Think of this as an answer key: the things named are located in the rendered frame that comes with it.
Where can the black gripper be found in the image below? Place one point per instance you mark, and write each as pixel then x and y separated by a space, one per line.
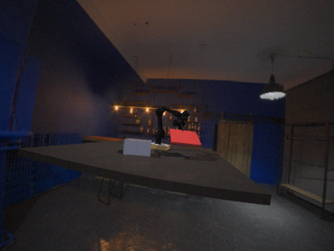
pixel 182 124

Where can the red box lid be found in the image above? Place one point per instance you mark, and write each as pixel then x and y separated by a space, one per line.
pixel 185 137

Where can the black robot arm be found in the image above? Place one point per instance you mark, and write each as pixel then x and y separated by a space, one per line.
pixel 159 112

